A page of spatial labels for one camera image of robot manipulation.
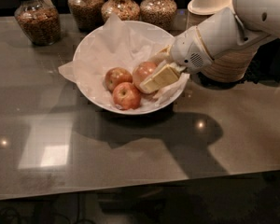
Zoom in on far left cereal jar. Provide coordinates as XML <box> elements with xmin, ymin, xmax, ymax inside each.
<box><xmin>14</xmin><ymin>0</ymin><xmax>61</xmax><ymax>46</ymax></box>

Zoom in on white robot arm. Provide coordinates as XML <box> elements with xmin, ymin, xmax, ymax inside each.
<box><xmin>140</xmin><ymin>0</ymin><xmax>280</xmax><ymax>93</ymax></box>

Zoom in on back stack paper bowls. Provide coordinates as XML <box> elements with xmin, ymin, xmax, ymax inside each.
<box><xmin>187</xmin><ymin>0</ymin><xmax>232</xmax><ymax>28</ymax></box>

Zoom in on cereal jar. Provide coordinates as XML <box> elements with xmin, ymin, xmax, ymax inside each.
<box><xmin>67</xmin><ymin>0</ymin><xmax>105</xmax><ymax>32</ymax></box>
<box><xmin>101</xmin><ymin>0</ymin><xmax>140</xmax><ymax>21</ymax></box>
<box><xmin>14</xmin><ymin>0</ymin><xmax>61</xmax><ymax>46</ymax></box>
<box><xmin>140</xmin><ymin>0</ymin><xmax>177</xmax><ymax>30</ymax></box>

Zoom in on white paper liner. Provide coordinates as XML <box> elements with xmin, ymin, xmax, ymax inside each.
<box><xmin>57</xmin><ymin>13</ymin><xmax>190</xmax><ymax>112</ymax></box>

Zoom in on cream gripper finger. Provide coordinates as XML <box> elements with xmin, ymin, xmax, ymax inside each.
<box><xmin>139</xmin><ymin>62</ymin><xmax>186</xmax><ymax>93</ymax></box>
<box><xmin>148</xmin><ymin>46</ymin><xmax>172</xmax><ymax>64</ymax></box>

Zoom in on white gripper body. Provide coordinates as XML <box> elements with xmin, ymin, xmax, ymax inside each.
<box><xmin>170</xmin><ymin>26</ymin><xmax>213</xmax><ymax>74</ymax></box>

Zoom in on red apple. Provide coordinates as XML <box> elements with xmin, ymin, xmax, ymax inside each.
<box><xmin>112</xmin><ymin>82</ymin><xmax>141</xmax><ymax>110</ymax></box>
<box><xmin>133</xmin><ymin>62</ymin><xmax>157</xmax><ymax>93</ymax></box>
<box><xmin>105</xmin><ymin>67</ymin><xmax>133</xmax><ymax>91</ymax></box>

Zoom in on white bowl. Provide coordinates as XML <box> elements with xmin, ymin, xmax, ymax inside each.
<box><xmin>73</xmin><ymin>21</ymin><xmax>189</xmax><ymax>115</ymax></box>

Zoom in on front stack paper bowls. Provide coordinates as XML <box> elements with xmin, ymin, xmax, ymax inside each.
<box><xmin>202</xmin><ymin>46</ymin><xmax>259</xmax><ymax>83</ymax></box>

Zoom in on stack paper bowls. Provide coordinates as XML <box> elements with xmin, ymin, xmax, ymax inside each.
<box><xmin>202</xmin><ymin>46</ymin><xmax>259</xmax><ymax>83</ymax></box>
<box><xmin>187</xmin><ymin>0</ymin><xmax>232</xmax><ymax>28</ymax></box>

